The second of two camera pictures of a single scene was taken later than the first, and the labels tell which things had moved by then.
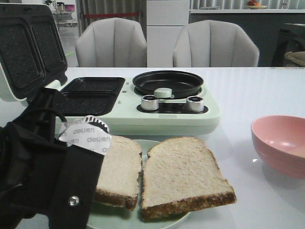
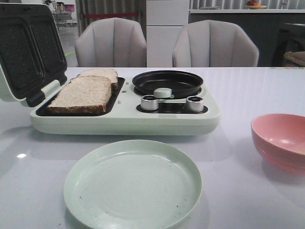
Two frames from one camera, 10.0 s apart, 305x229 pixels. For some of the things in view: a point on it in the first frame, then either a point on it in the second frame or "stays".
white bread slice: [118, 182] → [110, 74]
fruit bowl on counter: [252, 5] stays
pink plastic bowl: [279, 140] stays
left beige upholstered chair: [111, 42] stays
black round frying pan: [183, 84] stays
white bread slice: [181, 175] → [83, 94]
